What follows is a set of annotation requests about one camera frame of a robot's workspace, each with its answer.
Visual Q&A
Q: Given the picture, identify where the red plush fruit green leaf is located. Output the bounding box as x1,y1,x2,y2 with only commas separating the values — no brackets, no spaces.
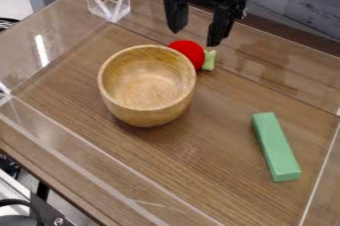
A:
169,40,216,71

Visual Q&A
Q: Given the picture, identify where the wooden bowl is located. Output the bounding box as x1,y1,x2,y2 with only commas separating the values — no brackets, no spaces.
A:
97,45,196,127

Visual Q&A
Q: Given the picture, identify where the green rectangular block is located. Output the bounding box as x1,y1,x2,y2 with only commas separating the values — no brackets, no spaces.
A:
251,113,301,182

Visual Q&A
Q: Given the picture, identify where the clear acrylic corner bracket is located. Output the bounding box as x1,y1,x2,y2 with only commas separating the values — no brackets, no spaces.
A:
87,0,132,23

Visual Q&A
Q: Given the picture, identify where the clear acrylic tray wall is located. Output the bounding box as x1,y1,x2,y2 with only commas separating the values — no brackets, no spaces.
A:
0,91,223,226

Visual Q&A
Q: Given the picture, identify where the black metal bracket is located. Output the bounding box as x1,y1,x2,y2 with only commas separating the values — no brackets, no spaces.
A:
29,193,77,226

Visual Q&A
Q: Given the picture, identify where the black cable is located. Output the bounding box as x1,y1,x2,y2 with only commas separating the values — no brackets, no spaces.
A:
0,198,41,226

